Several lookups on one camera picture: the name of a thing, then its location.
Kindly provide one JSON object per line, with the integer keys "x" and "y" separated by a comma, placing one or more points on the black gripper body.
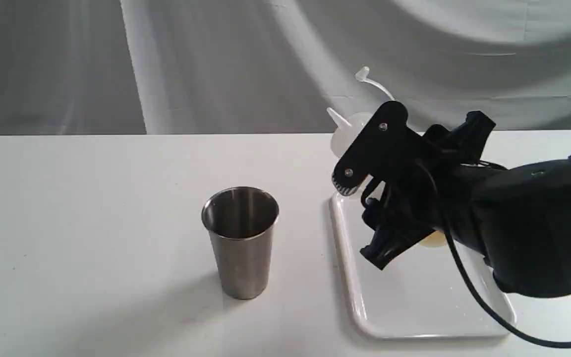
{"x": 438, "y": 189}

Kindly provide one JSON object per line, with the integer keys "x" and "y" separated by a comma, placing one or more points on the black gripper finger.
{"x": 394, "y": 233}

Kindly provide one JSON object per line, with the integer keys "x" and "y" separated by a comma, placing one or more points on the black gripper finger with grey pad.
{"x": 384, "y": 150}

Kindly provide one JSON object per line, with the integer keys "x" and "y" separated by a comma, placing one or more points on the translucent squeeze bottle amber liquid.
{"x": 348, "y": 128}

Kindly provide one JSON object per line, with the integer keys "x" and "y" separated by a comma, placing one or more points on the stainless steel cup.
{"x": 240, "y": 222}

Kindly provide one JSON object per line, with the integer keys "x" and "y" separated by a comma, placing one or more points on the white plastic tray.
{"x": 419, "y": 295}

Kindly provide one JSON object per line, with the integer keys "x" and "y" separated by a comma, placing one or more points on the grey fabric backdrop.
{"x": 165, "y": 67}

